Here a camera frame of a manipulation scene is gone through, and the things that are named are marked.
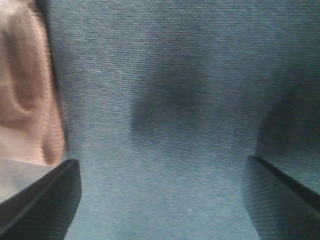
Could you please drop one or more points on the brown microfiber towel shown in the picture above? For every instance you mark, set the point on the brown microfiber towel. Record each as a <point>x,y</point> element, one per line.
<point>32,138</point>

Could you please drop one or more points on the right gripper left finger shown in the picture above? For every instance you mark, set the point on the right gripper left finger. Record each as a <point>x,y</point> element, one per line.
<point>45,209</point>

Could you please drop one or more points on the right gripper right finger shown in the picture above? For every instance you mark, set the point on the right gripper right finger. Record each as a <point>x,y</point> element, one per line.
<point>279,207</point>

